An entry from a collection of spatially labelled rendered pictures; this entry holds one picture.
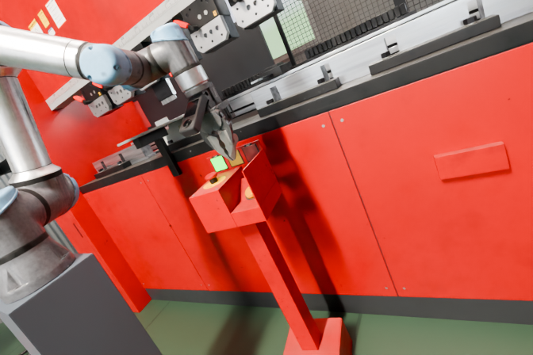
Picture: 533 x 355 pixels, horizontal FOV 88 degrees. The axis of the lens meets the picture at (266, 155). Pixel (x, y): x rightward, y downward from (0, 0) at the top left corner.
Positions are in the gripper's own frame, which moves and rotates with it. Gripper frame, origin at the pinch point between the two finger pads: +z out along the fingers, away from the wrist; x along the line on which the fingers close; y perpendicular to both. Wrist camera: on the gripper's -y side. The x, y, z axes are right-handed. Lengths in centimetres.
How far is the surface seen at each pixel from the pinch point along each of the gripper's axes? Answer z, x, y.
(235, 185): 9.4, 4.4, 1.8
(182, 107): -14, 81, 101
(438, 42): -3, -56, 24
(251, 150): 3.1, -1.4, 9.3
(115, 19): -59, 47, 46
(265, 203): 14.1, -5.0, -3.8
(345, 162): 20.5, -24.0, 19.4
